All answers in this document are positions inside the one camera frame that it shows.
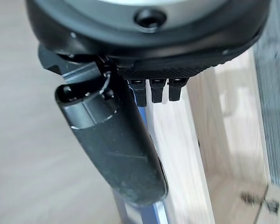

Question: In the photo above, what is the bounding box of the white wooden office cabinet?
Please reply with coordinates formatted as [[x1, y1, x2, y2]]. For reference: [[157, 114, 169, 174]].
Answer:
[[145, 48, 280, 224]]

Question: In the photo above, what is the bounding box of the metal cabinet hinge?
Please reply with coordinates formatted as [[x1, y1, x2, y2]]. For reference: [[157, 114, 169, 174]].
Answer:
[[240, 190, 280, 217]]

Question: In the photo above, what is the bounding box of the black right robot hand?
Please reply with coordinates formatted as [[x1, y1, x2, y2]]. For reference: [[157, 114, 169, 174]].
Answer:
[[25, 0, 272, 206]]

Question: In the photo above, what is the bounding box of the grey ribbed cabinet door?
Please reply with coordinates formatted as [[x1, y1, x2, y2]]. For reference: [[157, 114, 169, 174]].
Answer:
[[253, 0, 280, 191]]

